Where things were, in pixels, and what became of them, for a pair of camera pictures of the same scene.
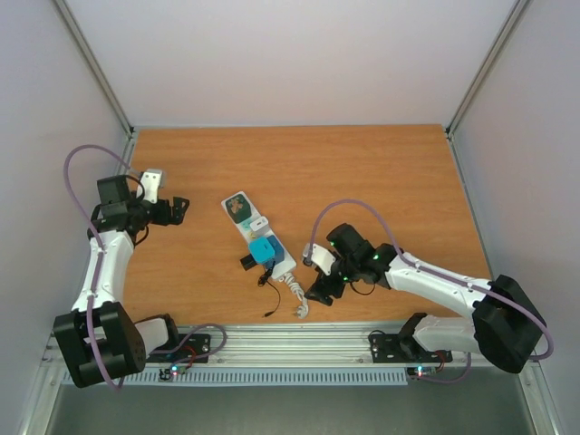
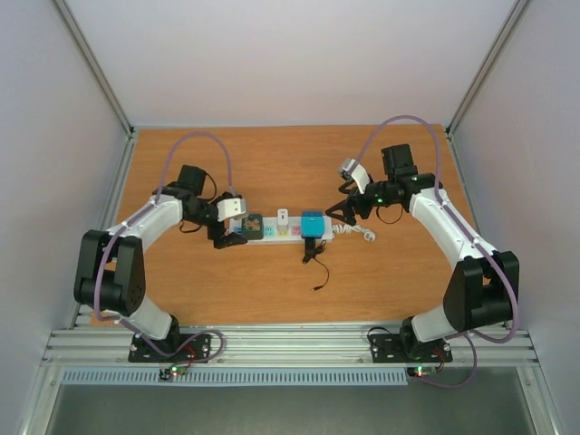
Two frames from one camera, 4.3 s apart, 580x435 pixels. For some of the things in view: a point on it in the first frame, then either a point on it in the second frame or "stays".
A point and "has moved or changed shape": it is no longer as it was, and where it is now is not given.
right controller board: (420, 371) stays
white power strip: (275, 258) -> (284, 234)
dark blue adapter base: (278, 251) -> (326, 233)
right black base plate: (398, 348) stays
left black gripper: (178, 214) -> (230, 239)
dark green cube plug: (238, 207) has moved or changed shape
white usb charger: (261, 224) -> (282, 221)
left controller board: (174, 370) stays
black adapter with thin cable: (247, 262) has moved or changed shape
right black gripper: (323, 290) -> (349, 214)
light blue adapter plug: (261, 250) -> (313, 224)
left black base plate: (189, 348) stays
